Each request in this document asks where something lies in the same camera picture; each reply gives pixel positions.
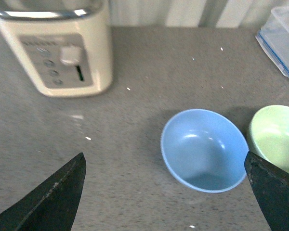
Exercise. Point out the blue bowl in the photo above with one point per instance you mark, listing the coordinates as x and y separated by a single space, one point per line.
204 150

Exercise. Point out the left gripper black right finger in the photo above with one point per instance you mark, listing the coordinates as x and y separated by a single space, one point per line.
270 186

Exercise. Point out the clear plastic food container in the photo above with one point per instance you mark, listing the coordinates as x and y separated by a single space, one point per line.
273 37

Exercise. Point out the green bowl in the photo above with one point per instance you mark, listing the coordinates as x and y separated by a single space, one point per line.
268 135

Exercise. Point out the cream toaster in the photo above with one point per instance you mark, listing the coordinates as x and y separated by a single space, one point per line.
63 45

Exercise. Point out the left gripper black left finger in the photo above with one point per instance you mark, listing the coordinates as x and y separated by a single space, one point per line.
51 206

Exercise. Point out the white curtain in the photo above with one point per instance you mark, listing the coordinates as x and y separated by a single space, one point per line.
192 13

